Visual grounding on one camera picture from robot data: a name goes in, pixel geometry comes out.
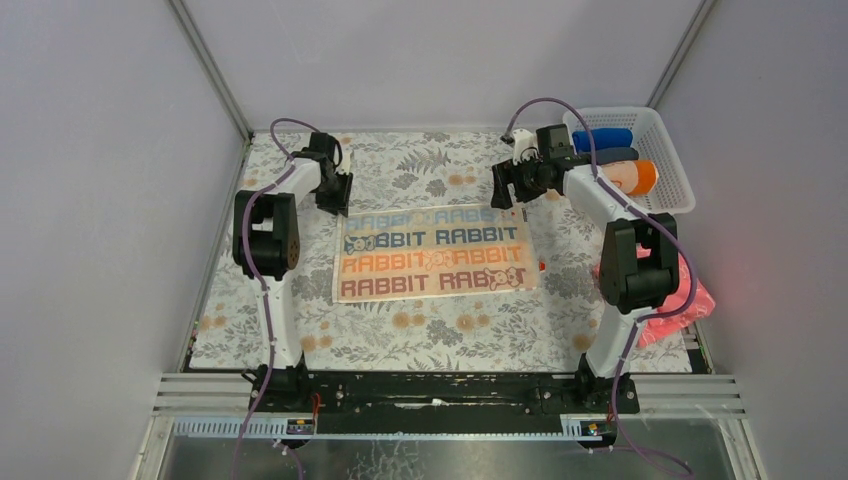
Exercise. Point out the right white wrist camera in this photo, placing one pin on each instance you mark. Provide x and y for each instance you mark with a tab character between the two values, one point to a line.
525	145

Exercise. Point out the orange cartoon towel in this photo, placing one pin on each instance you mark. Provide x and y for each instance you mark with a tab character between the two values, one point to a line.
632	177

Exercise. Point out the white plastic basket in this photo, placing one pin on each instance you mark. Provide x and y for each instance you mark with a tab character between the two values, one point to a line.
672	193

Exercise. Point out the floral table mat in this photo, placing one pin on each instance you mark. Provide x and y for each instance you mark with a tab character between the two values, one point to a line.
543	330

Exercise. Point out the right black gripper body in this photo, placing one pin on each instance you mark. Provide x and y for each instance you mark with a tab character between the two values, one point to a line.
520	177

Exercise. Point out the peach lettered towel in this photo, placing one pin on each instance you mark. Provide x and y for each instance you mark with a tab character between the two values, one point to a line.
454	250

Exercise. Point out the blue rolled towel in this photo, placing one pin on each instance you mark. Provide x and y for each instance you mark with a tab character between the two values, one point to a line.
604	138

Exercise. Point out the grey rolled towel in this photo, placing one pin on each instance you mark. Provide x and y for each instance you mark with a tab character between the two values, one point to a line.
616	154

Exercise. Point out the pink folded towel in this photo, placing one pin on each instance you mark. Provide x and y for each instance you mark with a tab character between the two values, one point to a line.
702	306

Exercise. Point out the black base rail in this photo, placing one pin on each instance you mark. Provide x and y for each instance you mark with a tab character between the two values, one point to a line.
373	402

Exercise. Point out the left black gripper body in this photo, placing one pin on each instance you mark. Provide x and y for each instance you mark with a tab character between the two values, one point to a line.
340	188

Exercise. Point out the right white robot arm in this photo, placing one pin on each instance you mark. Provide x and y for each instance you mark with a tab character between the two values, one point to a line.
639	266

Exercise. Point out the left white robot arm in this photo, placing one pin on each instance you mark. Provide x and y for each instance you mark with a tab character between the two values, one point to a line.
266	245

